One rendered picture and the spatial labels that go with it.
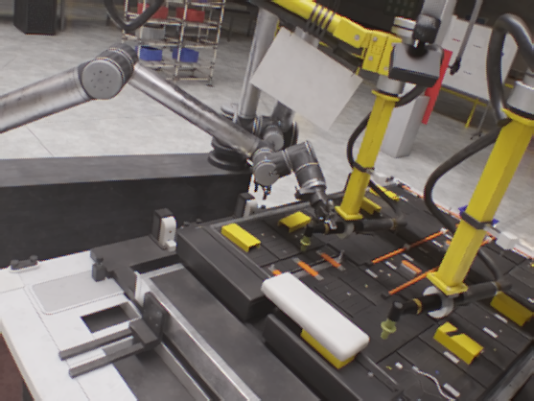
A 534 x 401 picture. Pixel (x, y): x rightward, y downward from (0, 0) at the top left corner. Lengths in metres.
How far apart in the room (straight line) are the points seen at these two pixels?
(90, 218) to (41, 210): 0.26
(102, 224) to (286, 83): 1.40
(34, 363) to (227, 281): 0.66
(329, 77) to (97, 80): 0.81
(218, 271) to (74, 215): 1.18
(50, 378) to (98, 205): 1.25
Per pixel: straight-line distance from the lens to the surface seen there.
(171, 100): 2.03
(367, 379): 1.43
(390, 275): 2.11
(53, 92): 1.88
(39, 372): 1.63
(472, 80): 9.87
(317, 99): 1.74
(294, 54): 1.72
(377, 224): 1.98
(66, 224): 2.66
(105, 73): 1.79
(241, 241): 1.95
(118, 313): 1.92
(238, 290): 1.58
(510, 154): 1.22
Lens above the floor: 2.05
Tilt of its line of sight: 26 degrees down
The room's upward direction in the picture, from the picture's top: 13 degrees clockwise
